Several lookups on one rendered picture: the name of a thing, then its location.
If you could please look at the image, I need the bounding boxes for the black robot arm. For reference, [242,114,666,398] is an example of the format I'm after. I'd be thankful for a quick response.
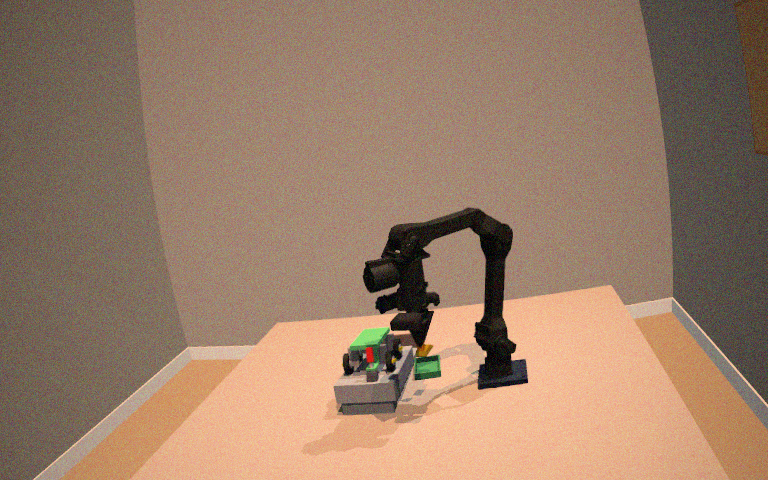
[363,208,517,378]

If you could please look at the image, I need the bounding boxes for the yellow wheel chock with orange handle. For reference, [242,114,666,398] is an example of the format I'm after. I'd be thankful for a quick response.
[416,341,433,357]

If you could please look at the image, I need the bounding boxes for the green tray floor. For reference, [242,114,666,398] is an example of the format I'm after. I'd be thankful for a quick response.
[417,360,439,373]

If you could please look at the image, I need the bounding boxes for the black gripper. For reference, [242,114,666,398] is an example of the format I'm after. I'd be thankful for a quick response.
[390,280,440,347]

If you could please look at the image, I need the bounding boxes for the green tray rim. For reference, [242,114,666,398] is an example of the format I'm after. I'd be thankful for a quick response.
[415,355,441,380]

